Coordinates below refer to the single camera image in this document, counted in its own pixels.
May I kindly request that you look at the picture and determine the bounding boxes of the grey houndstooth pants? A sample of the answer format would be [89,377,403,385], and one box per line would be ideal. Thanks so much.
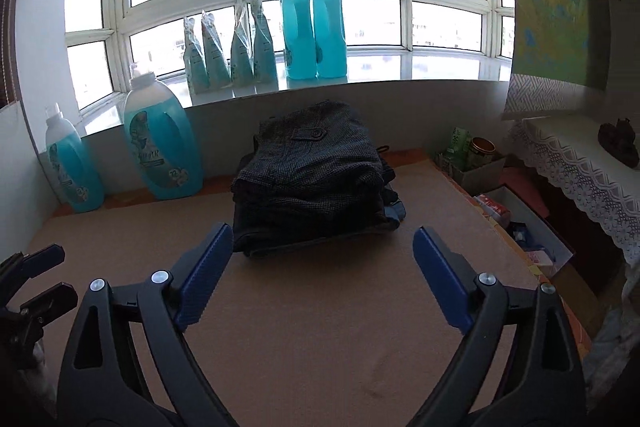
[231,101,405,227]

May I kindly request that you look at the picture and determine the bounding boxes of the left hand white glove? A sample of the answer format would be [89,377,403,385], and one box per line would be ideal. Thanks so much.
[17,339,56,425]

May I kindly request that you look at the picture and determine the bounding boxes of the white storage box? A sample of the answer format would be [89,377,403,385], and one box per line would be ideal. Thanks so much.
[475,185,573,277]

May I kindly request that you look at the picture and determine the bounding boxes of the large blue detergent bottle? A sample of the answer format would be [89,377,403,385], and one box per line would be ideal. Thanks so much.
[124,65,204,199]

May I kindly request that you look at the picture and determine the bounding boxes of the grey box with jars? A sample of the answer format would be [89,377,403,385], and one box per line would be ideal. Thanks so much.
[435,127,506,195]

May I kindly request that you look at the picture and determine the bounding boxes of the white lace tablecloth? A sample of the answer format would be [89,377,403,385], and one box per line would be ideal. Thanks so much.
[502,72,640,267]

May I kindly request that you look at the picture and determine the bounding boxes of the black object on table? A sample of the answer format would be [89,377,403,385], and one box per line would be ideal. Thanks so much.
[598,118,639,169]

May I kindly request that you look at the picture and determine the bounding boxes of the dark folded clothes stack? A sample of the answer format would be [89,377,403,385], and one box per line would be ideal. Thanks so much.
[230,143,407,259]

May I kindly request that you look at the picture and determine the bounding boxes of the blue bottle on windowsill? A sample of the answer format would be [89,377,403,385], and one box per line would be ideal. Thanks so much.
[280,0,317,81]

